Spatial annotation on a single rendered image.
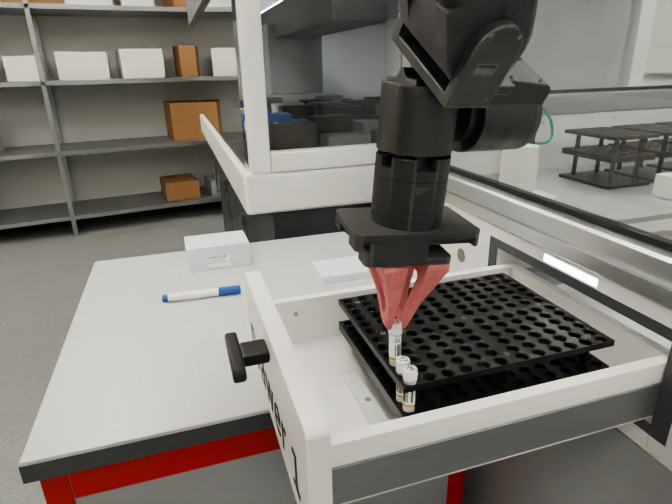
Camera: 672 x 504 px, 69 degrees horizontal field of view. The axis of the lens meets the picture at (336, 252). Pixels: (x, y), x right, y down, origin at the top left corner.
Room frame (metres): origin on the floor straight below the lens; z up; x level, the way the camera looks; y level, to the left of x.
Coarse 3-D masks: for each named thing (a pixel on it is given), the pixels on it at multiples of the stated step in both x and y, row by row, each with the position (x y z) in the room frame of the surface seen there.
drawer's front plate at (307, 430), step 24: (264, 288) 0.48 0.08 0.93; (264, 312) 0.43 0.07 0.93; (264, 336) 0.41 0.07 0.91; (288, 336) 0.38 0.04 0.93; (288, 360) 0.34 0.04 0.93; (264, 384) 0.44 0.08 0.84; (288, 384) 0.31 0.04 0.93; (288, 408) 0.31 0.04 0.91; (312, 408) 0.28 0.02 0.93; (288, 432) 0.32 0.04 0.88; (312, 432) 0.26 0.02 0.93; (288, 456) 0.33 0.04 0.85; (312, 456) 0.26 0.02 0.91; (312, 480) 0.26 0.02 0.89
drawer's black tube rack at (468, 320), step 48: (480, 288) 0.53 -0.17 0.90; (528, 288) 0.53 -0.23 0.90; (432, 336) 0.43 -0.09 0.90; (480, 336) 0.42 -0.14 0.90; (528, 336) 0.42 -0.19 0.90; (576, 336) 0.43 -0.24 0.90; (384, 384) 0.39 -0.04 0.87; (432, 384) 0.35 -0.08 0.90; (480, 384) 0.38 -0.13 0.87; (528, 384) 0.38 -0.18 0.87
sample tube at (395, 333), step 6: (396, 324) 0.38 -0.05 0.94; (390, 330) 0.38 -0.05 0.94; (396, 330) 0.37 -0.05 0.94; (390, 336) 0.38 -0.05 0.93; (396, 336) 0.37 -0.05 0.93; (390, 342) 0.38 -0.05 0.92; (396, 342) 0.37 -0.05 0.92; (390, 348) 0.38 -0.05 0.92; (396, 348) 0.37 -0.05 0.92; (390, 354) 0.38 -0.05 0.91; (396, 354) 0.37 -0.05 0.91; (390, 360) 0.38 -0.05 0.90
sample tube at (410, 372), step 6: (408, 366) 0.36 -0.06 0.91; (414, 366) 0.35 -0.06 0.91; (408, 372) 0.35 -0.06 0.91; (414, 372) 0.35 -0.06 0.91; (408, 378) 0.35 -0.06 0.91; (414, 378) 0.35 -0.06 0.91; (408, 384) 0.35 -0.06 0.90; (414, 384) 0.35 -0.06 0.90; (408, 396) 0.35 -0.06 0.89; (414, 396) 0.35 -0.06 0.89; (408, 402) 0.35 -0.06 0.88; (414, 402) 0.35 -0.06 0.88; (408, 408) 0.35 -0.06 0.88; (414, 408) 0.35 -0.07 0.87
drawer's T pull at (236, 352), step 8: (224, 336) 0.42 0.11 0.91; (232, 336) 0.41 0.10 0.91; (232, 344) 0.40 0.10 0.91; (240, 344) 0.40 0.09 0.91; (248, 344) 0.40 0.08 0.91; (256, 344) 0.40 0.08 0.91; (264, 344) 0.40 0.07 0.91; (232, 352) 0.38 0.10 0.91; (240, 352) 0.38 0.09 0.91; (248, 352) 0.38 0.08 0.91; (256, 352) 0.38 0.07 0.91; (264, 352) 0.38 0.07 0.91; (232, 360) 0.37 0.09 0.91; (240, 360) 0.37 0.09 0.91; (248, 360) 0.38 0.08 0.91; (256, 360) 0.38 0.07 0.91; (264, 360) 0.38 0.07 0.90; (232, 368) 0.36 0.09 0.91; (240, 368) 0.36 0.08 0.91; (232, 376) 0.36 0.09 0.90; (240, 376) 0.35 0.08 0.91
